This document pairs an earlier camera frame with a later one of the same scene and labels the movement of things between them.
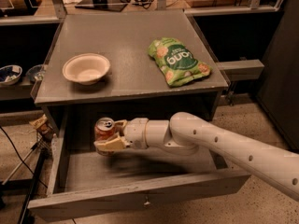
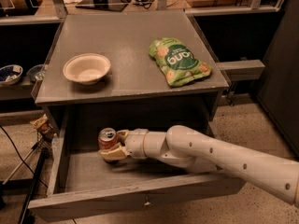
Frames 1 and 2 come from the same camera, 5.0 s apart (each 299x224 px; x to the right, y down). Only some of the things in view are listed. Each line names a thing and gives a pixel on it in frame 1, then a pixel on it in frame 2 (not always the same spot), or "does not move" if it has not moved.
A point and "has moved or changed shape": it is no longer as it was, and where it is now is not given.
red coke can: (104, 131) has moved or changed shape
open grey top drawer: (81, 181) does not move
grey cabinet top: (127, 65) does not move
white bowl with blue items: (9, 75) does not move
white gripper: (135, 133) to (135, 143)
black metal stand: (46, 142) does not move
